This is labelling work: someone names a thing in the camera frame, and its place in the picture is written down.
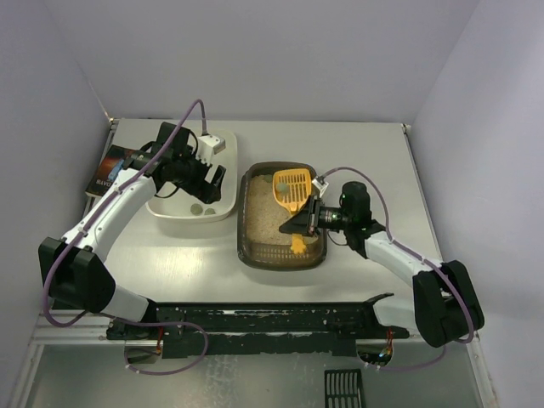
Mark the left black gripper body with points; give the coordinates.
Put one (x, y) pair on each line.
(203, 181)

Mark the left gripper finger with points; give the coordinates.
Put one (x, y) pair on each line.
(218, 177)
(209, 192)

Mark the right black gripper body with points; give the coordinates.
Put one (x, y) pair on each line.
(313, 217)

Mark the yellow litter scoop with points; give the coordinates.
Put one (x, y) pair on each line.
(299, 188)

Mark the dark brown litter box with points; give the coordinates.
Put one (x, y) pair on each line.
(274, 257)

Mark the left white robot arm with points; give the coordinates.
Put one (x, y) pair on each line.
(73, 266)

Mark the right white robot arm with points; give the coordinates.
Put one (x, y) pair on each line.
(446, 307)

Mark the dark book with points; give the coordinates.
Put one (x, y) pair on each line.
(107, 171)

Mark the black vent grille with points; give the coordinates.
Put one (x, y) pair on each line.
(343, 388)

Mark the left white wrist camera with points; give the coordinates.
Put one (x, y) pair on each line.
(208, 147)

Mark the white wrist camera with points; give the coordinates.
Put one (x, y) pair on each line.
(208, 147)
(321, 185)

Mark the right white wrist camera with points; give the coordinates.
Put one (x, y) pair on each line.
(321, 185)

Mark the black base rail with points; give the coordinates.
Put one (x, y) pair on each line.
(188, 329)

